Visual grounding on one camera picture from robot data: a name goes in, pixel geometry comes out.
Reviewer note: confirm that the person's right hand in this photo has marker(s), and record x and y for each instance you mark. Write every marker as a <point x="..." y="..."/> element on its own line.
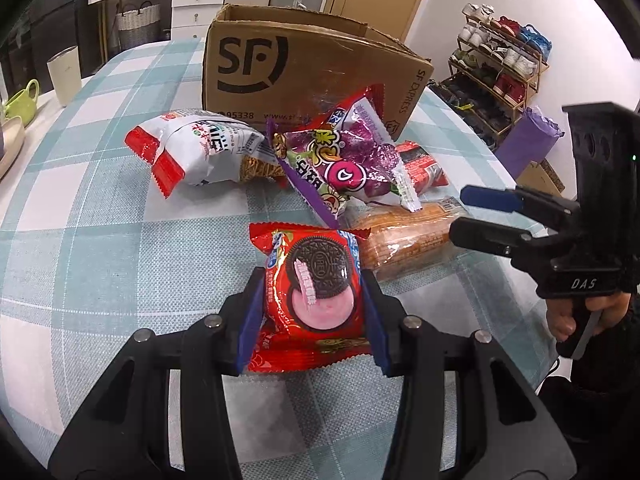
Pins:
<point x="562" y="320"/>

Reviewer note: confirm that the purple candy packet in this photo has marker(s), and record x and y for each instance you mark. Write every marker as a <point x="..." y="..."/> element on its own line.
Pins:
<point x="350" y="170"/>

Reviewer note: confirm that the red cookie packet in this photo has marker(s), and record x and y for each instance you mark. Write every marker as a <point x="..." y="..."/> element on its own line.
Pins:
<point x="310" y="280"/>

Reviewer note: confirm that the brown cardboard box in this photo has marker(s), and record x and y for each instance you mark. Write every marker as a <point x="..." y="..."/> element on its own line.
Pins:
<point x="310" y="65"/>

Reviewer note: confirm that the small cardboard box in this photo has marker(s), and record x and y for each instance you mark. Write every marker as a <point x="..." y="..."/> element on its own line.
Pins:
<point x="542" y="177"/>

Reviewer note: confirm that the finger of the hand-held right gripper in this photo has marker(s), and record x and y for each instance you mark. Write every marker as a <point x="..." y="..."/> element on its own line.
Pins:
<point x="485" y="237"/>
<point x="490" y="197"/>

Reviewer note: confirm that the green mug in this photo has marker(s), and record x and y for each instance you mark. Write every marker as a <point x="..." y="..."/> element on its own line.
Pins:
<point x="22" y="105"/>

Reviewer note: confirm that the beige shallow bowl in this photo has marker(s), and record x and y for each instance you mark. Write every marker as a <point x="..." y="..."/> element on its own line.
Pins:
<point x="10" y="145"/>

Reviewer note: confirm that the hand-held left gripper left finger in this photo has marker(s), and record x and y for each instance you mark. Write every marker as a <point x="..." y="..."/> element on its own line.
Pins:
<point x="252" y="320"/>

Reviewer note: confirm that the red black snack packet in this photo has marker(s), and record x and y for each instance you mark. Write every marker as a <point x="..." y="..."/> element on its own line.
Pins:
<point x="422" y="165"/>

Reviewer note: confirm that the orange bread packet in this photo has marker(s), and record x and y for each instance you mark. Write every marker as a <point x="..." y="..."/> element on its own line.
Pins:
<point x="400" y="245"/>

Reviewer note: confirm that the white tumbler with dark lid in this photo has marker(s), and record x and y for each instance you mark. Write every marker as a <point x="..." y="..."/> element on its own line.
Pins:
<point x="65" y="77"/>

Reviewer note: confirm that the wooden shoe rack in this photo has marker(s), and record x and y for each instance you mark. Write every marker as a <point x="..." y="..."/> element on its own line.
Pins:
<point x="534" y="87"/>

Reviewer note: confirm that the person's right forearm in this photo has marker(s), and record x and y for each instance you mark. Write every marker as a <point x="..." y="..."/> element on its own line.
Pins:
<point x="610" y="385"/>

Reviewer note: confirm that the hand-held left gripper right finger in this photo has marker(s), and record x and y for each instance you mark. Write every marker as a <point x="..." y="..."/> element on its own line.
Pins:
<point x="372" y="320"/>

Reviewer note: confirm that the wooden door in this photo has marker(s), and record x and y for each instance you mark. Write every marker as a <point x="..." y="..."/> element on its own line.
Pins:
<point x="380" y="0"/>

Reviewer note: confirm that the red white noodle snack packet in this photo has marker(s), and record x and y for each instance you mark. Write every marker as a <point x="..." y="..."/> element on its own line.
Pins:
<point x="200" y="155"/>

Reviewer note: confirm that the white drawer unit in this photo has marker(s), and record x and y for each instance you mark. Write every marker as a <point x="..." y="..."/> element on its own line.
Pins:
<point x="195" y="5"/>

